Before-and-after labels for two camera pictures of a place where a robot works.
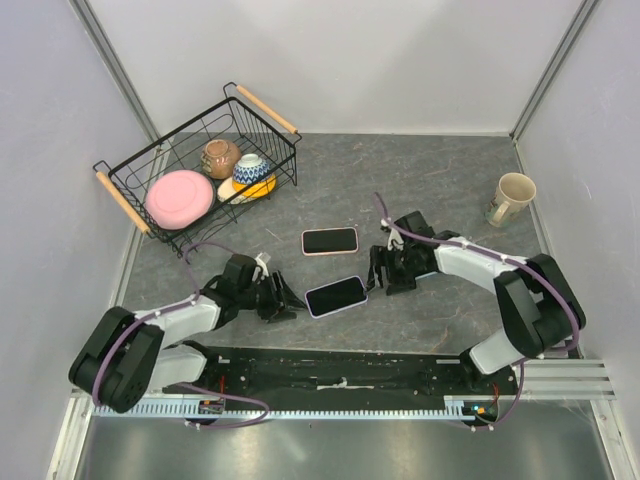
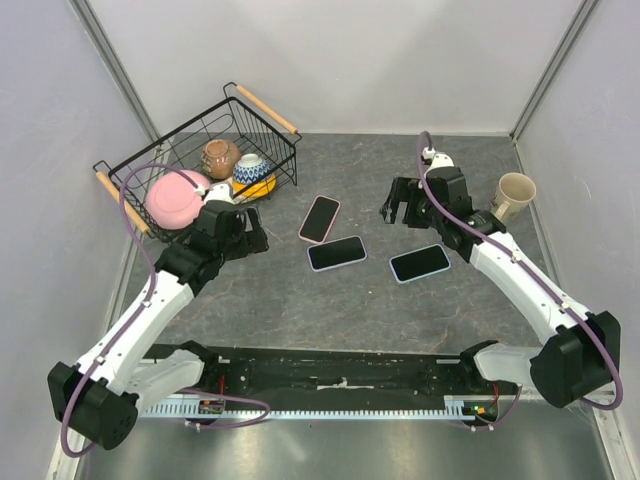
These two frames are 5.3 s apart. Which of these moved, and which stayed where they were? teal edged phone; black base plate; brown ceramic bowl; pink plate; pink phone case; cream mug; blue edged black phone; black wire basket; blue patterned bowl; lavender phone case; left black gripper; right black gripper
Moved: right black gripper; pink phone case; blue edged black phone; lavender phone case; teal edged phone; left black gripper
Stayed: pink plate; brown ceramic bowl; cream mug; blue patterned bowl; black wire basket; black base plate
